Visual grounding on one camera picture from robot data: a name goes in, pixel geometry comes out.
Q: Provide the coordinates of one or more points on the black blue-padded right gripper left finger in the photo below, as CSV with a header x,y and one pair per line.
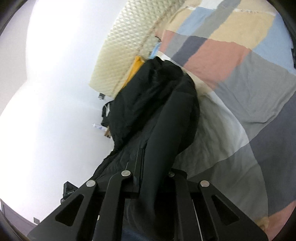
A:
x,y
92,212

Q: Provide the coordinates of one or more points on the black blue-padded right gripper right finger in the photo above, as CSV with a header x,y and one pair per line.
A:
x,y
204,213

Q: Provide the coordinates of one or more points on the large black jacket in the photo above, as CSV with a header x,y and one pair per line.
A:
x,y
157,112

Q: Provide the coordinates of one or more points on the wooden nightstand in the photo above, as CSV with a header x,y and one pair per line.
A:
x,y
107,132

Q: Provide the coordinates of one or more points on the white spray bottle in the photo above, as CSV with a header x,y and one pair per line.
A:
x,y
100,127

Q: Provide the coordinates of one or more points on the black bag on nightstand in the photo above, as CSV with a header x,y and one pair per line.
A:
x,y
105,113

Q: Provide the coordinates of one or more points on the yellow pillow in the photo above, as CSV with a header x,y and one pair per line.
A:
x,y
136,65

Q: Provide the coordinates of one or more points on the patchwork checkered bed quilt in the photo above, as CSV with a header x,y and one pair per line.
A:
x,y
241,56

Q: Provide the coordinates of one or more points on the cream quilted headboard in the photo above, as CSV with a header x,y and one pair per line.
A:
x,y
134,34

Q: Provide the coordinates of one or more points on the wall socket plate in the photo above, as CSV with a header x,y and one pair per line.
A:
x,y
101,96

